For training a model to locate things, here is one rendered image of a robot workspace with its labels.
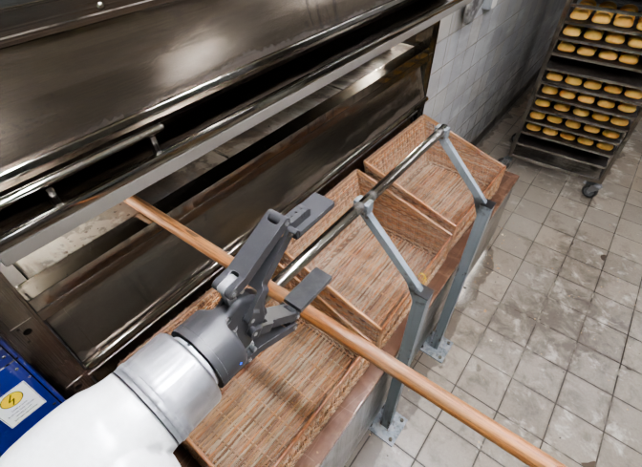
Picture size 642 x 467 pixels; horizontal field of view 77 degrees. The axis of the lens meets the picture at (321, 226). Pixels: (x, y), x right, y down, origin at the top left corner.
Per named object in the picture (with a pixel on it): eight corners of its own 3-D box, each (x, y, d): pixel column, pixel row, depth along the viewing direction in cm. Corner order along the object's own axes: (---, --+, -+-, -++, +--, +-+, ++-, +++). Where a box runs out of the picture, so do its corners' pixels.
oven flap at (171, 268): (82, 364, 100) (33, 305, 90) (421, 100, 202) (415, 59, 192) (89, 371, 97) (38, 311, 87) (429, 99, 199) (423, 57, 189)
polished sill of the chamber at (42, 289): (23, 299, 87) (13, 287, 85) (417, 53, 190) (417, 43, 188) (36, 313, 85) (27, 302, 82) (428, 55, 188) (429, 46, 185)
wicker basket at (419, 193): (356, 207, 194) (360, 159, 175) (415, 157, 226) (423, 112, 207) (449, 254, 172) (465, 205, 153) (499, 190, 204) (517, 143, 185)
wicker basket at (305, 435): (142, 407, 126) (111, 364, 107) (267, 292, 158) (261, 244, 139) (252, 525, 104) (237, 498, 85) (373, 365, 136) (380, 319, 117)
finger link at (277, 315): (255, 328, 43) (249, 339, 43) (306, 314, 53) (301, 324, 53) (229, 309, 45) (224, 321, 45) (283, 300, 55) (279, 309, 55)
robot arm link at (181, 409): (132, 399, 42) (179, 357, 45) (189, 457, 38) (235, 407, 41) (98, 355, 35) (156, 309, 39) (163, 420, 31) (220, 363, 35)
